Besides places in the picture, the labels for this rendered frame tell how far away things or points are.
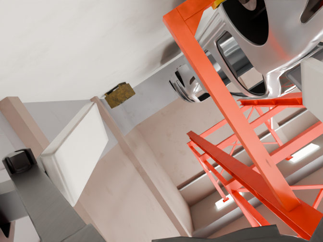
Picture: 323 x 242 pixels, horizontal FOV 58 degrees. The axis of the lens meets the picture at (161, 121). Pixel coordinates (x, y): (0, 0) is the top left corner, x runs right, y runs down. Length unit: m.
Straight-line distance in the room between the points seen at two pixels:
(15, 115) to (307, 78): 4.48
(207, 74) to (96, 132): 2.91
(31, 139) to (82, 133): 4.37
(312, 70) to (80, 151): 0.13
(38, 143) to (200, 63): 2.60
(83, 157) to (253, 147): 3.09
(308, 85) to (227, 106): 2.93
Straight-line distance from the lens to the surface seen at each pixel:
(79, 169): 0.16
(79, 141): 0.16
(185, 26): 3.14
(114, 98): 10.04
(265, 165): 3.30
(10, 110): 4.62
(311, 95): 0.19
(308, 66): 0.18
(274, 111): 9.05
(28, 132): 4.53
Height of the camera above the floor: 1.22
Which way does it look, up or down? 4 degrees up
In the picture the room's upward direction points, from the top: 147 degrees clockwise
